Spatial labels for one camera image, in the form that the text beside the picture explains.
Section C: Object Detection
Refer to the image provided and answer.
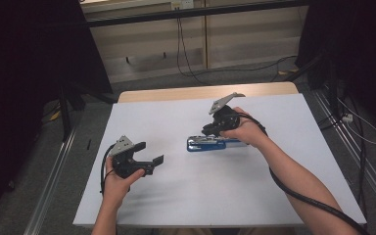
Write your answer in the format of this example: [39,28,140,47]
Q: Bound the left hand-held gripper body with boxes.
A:
[109,134,155,180]

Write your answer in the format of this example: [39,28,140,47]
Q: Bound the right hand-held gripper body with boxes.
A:
[205,91,247,135]

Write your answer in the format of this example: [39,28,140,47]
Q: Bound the blue stapler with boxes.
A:
[185,134,249,154]

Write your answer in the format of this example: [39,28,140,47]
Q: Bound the person's left hand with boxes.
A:
[102,156,147,210]

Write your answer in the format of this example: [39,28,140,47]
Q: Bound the person's right hand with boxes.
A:
[219,106,269,149]

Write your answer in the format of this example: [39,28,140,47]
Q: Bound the black stand leg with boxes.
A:
[58,83,86,142]

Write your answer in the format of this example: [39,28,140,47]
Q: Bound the black horizontal bar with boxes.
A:
[86,0,308,28]

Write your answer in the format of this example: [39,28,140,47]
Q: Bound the black curtain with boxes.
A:
[294,0,376,140]
[0,0,115,229]

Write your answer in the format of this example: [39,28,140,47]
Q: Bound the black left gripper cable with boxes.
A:
[99,143,118,198]

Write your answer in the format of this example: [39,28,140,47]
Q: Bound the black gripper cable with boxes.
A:
[239,112,371,235]
[99,143,118,198]

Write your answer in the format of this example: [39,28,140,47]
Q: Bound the black floor cable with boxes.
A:
[205,54,299,83]

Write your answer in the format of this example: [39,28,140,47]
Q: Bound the aluminium floor rail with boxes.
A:
[23,127,78,235]
[312,88,376,214]

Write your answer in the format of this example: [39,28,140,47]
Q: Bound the black hanging cables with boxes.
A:
[175,17,210,86]

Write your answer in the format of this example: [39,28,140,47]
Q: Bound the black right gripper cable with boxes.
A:
[239,112,371,235]

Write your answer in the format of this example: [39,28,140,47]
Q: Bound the white wall socket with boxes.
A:
[170,0,196,11]

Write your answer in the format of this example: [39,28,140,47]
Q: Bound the black cable along rail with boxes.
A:
[347,94,370,229]

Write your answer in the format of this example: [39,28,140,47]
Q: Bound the white floor cable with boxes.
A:
[337,97,376,146]

